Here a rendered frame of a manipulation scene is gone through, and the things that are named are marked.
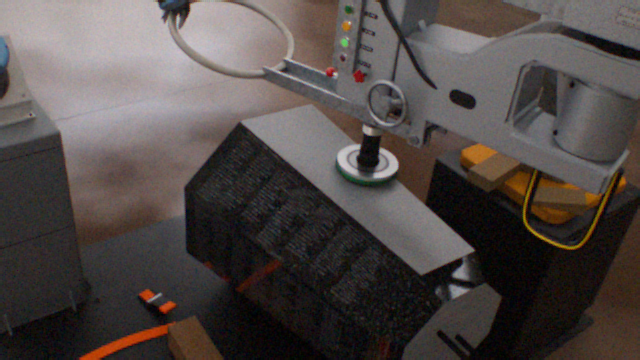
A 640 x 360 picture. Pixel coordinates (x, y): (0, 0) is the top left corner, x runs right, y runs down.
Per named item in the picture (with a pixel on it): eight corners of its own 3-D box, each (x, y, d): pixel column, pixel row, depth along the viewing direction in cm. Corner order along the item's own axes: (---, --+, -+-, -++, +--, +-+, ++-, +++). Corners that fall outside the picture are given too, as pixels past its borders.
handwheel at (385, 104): (418, 126, 193) (427, 81, 184) (400, 137, 186) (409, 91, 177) (377, 107, 200) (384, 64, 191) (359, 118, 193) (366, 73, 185)
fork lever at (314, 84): (451, 130, 206) (454, 116, 203) (421, 152, 193) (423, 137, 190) (290, 67, 240) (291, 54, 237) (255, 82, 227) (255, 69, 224)
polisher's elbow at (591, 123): (550, 119, 178) (572, 55, 167) (620, 135, 174) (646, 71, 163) (549, 151, 163) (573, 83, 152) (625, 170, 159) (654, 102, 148)
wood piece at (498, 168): (494, 162, 245) (498, 151, 242) (517, 173, 240) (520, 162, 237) (466, 179, 233) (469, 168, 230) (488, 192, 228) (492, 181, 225)
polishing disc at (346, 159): (361, 187, 209) (361, 184, 209) (325, 155, 223) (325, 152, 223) (410, 171, 220) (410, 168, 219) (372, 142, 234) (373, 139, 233)
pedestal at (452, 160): (487, 242, 329) (526, 118, 287) (593, 323, 287) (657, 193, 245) (393, 288, 294) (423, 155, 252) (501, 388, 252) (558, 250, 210)
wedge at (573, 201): (580, 200, 229) (585, 189, 226) (581, 216, 221) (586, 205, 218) (525, 187, 233) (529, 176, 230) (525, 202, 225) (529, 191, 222)
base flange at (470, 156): (530, 131, 277) (533, 121, 274) (627, 188, 246) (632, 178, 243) (453, 159, 251) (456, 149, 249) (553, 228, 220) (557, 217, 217)
